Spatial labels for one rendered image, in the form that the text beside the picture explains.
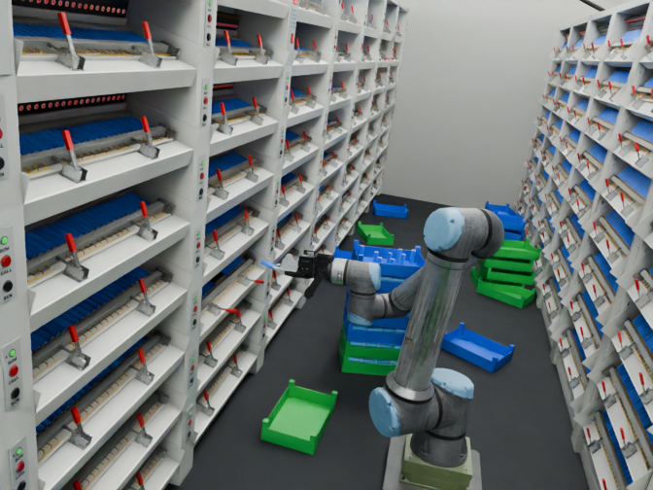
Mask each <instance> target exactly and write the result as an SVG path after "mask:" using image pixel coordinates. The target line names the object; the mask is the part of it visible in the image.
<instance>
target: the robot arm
mask: <svg viewBox="0 0 653 490"><path fill-rule="evenodd" d="M424 235H425V238H424V239H425V242H426V244H427V246H428V254H427V258H426V261H425V265H424V266H423V267H421V268H420V269H419V270H418V271H416V272H415V273H414V274H413V275H411V276H410V277H409V278H408V279H407V280H405V281H404V282H403V283H402V284H400V285H399V286H398V287H396V288H394V289H393V290H392V291H390V292H389V293H387V294H376V291H378V290H379V289H380V285H381V267H380V265H379V264H378V263H373V262H359V261H351V260H346V259H338V258H335V259H334V260H333V255H327V254H319V253H318V252H316V251H309V250H304V253H303V254H300V255H299V260H298V261H295V260H294V259H293V257H292V254H286V257H285V258H283V259H282V262H281V263H278V264H276V265H278V266H279V267H277V266H273V269H275V270H276V271H278V272H280V273H282V274H285V275H287V276H290V277H294V278H303V279H311V278H314V280H313V282H312V283H311V285H310V286H308V288H307V289H306V290H305V292H304V297H306V298H308V299H309V298H311V297H312V296H313V295H314V294H315V293H316V289H317V288H318V286H319V285H320V283H321V282H322V280H323V279H324V277H325V276H326V279H327V280H330V281H331V283H332V284H339V285H345V286H351V287H350V296H349V307H348V320H349V321H350V322H351V323H353V324H356V325H360V326H371V325H372V323H373V320H380V319H389V318H403V317H406V316H408V315H409V314H410V313H411V314H410V318H409V322H408V325H407V329H406V332H405V336H404V339H403V342H402V346H401V349H400V353H399V357H398V360H397V364H396V367H395V370H393V371H391V372H390V373H389V374H388V375H387V378H386V381H385V385H384V387H382V388H376V389H374V390H373V391H372V392H371V394H370V396H369V411H370V416H371V419H372V421H373V424H374V426H375V427H376V429H377V430H378V432H379V433H380V434H381V435H383V436H385V437H388V438H389V437H399V436H404V435H409V434H413V435H412V437H411V439H410V448H411V450H412V452H413V453H414V454H415V455H416V456H417V457H418V458H419V459H421V460H422V461H424V462H426V463H428V464H431V465H433V466H437V467H440V468H455V467H458V466H461V465H462V464H463V463H464V462H465V461H466V458H467V453H468V449H467V444H466V439H465V431H466V426H467V422H468V417H469V412H470V408H471V403H472V399H473V389H474V387H473V384H472V382H471V381H470V380H469V379H468V378H467V377H466V376H464V375H463V374H461V373H459V372H456V371H454V370H451V369H447V368H435V364H436V361H437V358H438V355H439V351H440V348H441V345H442V342H443V338H444V335H445V333H446V330H447V326H448V323H449V320H450V317H451V314H452V310H453V307H454V304H455V301H456V297H457V294H458V291H459V288H460V285H461V282H462V279H463V276H464V270H465V269H466V268H467V267H468V266H469V265H471V264H472V263H474V262H475V261H477V260H486V259H488V258H489V257H491V256H492V255H493V254H495V253H496V252H497V251H498V249H499V248H500V246H501V244H502V242H503V239H504V228H503V224H502V222H501V220H500V218H499V217H498V216H497V215H496V214H495V213H493V212H492V211H490V210H487V209H484V208H456V207H448V208H440V209H437V210H436V211H434V212H432V213H431V214H430V216H429V217H428V219H427V221H426V224H425V228H424ZM307 252H314V256H313V255H312V254H310V255H308V253H307Z"/></svg>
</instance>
